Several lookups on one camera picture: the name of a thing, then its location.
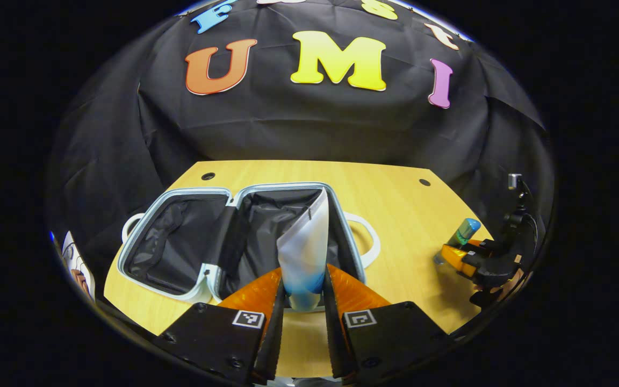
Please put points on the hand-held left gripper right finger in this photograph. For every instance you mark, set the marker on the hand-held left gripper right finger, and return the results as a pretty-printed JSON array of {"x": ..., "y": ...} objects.
[{"x": 333, "y": 333}]

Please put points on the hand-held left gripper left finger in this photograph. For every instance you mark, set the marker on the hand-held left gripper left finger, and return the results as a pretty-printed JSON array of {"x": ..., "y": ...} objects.
[{"x": 273, "y": 333}]

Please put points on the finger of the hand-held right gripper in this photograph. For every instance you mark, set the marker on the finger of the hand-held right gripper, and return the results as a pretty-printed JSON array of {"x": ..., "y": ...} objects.
[
  {"x": 457, "y": 259},
  {"x": 482, "y": 247}
]

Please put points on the green tube with blue cap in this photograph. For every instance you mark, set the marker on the green tube with blue cap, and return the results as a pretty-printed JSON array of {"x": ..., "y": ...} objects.
[{"x": 462, "y": 234}]

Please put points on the white tube with blue cap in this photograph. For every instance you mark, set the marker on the white tube with blue cap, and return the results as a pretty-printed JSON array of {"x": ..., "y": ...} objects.
[{"x": 304, "y": 252}]

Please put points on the light blue suitcase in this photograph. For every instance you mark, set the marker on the light blue suitcase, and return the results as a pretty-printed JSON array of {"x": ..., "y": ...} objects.
[{"x": 180, "y": 242}]

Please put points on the white printed poster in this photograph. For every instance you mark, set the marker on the white printed poster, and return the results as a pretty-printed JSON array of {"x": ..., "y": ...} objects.
[{"x": 76, "y": 263}]

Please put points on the black backdrop cloth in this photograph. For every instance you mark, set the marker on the black backdrop cloth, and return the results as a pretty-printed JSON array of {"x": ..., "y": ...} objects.
[{"x": 288, "y": 123}]

